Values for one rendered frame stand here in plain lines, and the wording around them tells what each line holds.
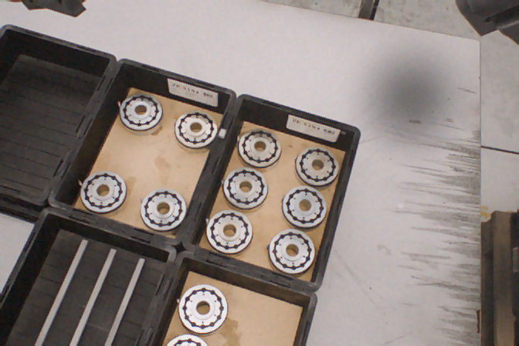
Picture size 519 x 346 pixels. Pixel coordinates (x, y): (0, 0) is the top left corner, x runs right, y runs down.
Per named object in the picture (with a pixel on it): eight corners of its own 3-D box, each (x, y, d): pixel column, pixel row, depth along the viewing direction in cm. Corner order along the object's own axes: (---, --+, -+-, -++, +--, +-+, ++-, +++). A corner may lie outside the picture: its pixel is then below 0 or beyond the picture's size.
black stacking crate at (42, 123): (20, 52, 145) (5, 24, 135) (125, 84, 144) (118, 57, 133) (-59, 184, 129) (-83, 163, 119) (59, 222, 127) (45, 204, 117)
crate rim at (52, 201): (120, 62, 135) (119, 55, 133) (239, 96, 133) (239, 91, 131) (47, 208, 119) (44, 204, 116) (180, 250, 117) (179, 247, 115)
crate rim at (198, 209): (239, 96, 133) (239, 91, 131) (360, 133, 131) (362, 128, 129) (180, 251, 117) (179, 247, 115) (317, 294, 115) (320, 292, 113)
